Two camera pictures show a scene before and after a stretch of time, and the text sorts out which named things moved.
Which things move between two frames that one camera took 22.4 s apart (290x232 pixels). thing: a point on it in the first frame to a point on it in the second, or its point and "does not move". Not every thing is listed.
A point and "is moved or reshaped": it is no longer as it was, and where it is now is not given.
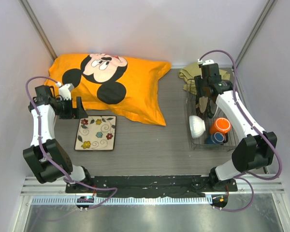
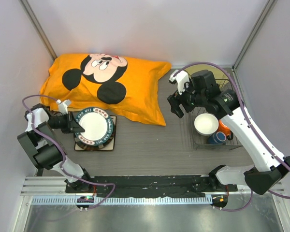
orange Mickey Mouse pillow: [113, 83] does not move
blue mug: [217, 138] does not move
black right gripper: [199, 82] to [175, 99]
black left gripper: [81, 113] to [72, 126]
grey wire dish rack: [200, 142] does not move
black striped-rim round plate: [202, 89] is moved or reshaped
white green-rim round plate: [211, 109] to [97, 124]
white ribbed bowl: [197, 126] to [206, 124]
